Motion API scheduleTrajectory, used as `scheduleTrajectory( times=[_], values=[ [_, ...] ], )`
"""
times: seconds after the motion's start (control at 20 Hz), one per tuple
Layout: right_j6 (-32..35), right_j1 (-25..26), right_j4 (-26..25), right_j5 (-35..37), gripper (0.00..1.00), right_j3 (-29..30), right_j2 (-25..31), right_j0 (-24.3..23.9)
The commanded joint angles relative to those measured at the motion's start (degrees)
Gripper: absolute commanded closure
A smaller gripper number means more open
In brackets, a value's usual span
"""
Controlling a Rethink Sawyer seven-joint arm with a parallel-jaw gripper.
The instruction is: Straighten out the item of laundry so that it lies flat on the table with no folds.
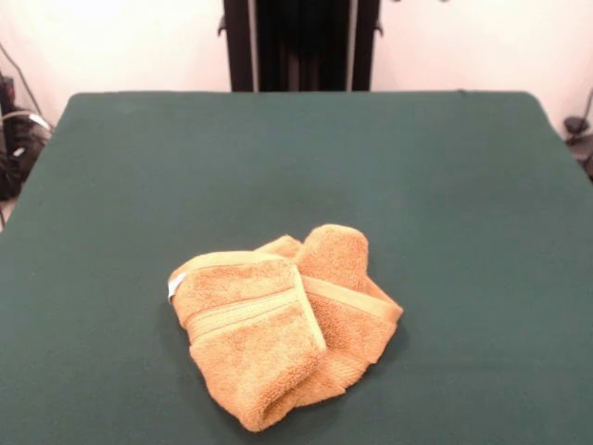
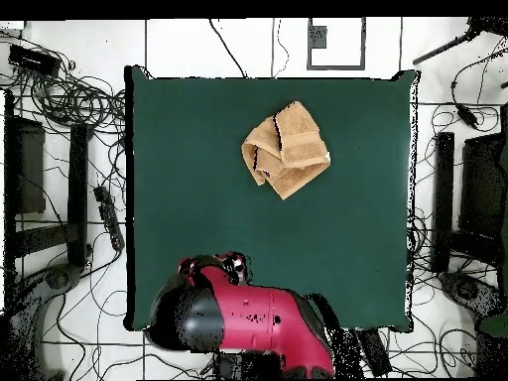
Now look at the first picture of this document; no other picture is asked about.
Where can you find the orange terry towel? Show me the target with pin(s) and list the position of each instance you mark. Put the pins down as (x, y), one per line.
(250, 334)

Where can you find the dark green table cloth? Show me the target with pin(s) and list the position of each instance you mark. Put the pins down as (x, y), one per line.
(139, 185)

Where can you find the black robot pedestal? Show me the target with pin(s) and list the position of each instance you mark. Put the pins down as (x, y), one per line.
(301, 46)

